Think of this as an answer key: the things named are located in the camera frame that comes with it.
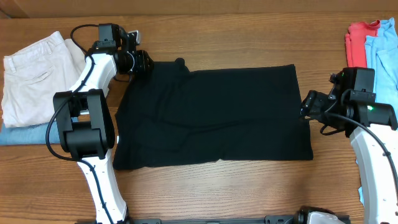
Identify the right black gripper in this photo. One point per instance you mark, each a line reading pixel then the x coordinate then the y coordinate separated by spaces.
pixel 311 108

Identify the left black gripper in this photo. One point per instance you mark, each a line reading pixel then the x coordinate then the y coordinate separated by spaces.
pixel 142 65

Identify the black t-shirt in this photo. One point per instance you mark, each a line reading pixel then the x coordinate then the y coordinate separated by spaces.
pixel 177 117

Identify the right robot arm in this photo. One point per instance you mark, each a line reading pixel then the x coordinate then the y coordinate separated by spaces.
pixel 371 127

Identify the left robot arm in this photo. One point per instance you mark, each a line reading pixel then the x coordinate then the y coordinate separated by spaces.
pixel 84 123

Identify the red t-shirt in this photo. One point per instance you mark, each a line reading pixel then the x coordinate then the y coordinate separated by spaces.
pixel 355 40

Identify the light blue t-shirt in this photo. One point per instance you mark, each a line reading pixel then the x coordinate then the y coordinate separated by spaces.
pixel 381 56

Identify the beige folded trousers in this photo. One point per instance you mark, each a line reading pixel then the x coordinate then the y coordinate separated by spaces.
pixel 34 74

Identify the blue folded jeans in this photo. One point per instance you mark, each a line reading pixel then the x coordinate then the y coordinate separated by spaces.
pixel 24 135

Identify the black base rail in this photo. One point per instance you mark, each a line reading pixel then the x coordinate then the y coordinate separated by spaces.
pixel 268 219

